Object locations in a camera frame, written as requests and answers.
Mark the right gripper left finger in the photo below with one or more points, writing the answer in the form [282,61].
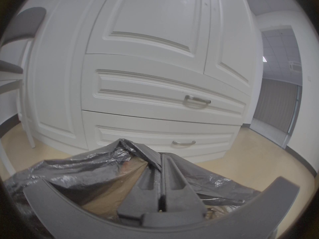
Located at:
[147,193]

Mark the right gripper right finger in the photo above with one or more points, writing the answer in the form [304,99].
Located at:
[179,198]

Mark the black plastic bag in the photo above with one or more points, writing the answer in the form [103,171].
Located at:
[87,163]

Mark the white wardrobe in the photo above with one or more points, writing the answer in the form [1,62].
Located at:
[149,58]

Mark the white chair dark grey cushions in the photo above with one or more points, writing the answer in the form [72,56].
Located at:
[25,24]

